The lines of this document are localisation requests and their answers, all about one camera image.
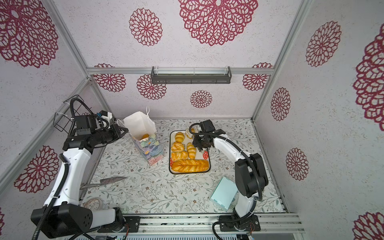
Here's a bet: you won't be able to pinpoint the knotted bread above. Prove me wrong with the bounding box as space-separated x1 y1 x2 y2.
171 142 185 153

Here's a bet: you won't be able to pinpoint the floral paper bag white interior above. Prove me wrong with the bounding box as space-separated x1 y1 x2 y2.
117 107 165 166

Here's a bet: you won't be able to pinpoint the croissant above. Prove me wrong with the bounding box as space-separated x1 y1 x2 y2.
141 134 150 140

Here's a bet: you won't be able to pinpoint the metal tongs with white tips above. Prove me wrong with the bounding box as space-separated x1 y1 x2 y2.
186 127 196 140

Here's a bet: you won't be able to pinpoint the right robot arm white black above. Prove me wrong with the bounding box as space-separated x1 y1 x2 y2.
188 120 269 240

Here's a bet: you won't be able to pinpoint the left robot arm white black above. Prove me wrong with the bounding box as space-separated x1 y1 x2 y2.
31 98 129 240

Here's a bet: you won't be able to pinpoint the flaky pastry bread left front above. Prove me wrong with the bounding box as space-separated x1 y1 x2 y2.
171 151 189 162

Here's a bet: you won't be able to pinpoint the long braided bread loaf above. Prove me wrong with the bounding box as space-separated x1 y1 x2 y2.
171 160 210 173

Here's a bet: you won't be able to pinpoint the white tray with black rim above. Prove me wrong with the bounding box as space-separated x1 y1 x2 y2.
169 131 211 175

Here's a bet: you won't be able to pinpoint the grey knife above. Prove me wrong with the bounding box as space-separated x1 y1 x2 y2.
80 177 126 190

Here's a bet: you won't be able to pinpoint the mint green box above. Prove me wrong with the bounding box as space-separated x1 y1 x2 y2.
210 177 238 211

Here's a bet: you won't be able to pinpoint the tape roll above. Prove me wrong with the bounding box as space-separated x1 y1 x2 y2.
83 198 104 211

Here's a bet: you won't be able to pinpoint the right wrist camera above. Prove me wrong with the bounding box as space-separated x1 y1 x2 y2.
199 120 216 133

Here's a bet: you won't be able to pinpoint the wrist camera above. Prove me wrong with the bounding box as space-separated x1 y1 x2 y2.
199 120 216 133
69 111 115 136

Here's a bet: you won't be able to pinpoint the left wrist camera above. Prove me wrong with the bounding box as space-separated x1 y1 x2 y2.
69 111 115 136

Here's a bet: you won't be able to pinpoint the black wire wall rack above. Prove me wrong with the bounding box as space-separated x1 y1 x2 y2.
52 95 91 134

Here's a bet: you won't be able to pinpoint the black wall shelf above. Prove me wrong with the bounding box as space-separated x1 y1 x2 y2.
150 67 233 85

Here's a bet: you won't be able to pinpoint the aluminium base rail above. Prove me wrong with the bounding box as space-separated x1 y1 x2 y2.
90 213 306 240

